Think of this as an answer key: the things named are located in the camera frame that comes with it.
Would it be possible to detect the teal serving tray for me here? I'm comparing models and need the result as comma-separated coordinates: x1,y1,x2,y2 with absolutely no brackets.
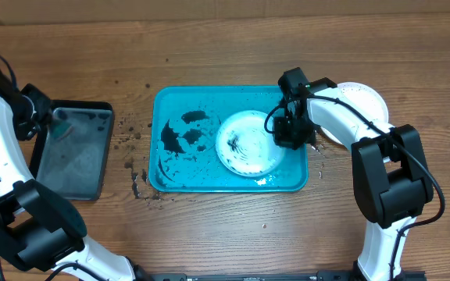
148,85,309,193

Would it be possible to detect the light blue speckled plate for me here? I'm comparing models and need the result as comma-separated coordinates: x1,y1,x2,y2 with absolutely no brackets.
215,110,286,177

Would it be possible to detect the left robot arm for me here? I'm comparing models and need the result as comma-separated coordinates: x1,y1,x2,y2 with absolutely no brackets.
0,55,151,280

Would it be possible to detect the black water tray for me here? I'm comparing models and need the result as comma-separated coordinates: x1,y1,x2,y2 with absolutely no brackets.
29,100,114,201

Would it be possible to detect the teal sponge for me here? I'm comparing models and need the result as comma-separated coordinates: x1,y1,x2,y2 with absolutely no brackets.
49,120,73,140

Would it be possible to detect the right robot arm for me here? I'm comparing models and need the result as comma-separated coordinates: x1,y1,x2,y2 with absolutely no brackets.
270,69,435,280

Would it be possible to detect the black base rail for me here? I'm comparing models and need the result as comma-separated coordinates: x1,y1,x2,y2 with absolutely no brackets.
79,269,428,281

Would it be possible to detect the white speckled plate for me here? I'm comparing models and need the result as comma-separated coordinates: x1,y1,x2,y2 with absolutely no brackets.
309,82,393,149

